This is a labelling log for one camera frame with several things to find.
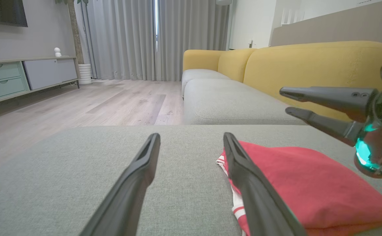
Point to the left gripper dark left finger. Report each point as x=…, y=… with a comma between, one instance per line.
x=128, y=190

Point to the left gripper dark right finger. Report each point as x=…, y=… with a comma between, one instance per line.
x=253, y=190

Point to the red and white jersey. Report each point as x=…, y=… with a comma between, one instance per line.
x=309, y=183

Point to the yellow and grey sofa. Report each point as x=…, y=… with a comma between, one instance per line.
x=184, y=183

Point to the yellow sofa backrest cushion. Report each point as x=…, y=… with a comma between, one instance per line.
x=235, y=64

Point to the small grey sofa seat cushion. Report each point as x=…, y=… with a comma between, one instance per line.
x=200, y=78

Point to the white ribbed plant pot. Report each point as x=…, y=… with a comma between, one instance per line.
x=85, y=74

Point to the low grey media cabinet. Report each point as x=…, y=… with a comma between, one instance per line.
x=30, y=75

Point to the grey curtain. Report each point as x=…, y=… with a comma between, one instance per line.
x=118, y=39
x=190, y=29

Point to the white air conditioner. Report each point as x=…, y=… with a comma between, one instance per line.
x=224, y=2

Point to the small white figurine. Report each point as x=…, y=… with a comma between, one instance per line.
x=57, y=52

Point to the brown plant trunk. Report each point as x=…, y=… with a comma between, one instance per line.
x=75, y=32

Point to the yellow wall panel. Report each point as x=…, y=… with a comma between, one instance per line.
x=309, y=65

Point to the black wall television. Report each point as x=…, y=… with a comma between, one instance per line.
x=2, y=11

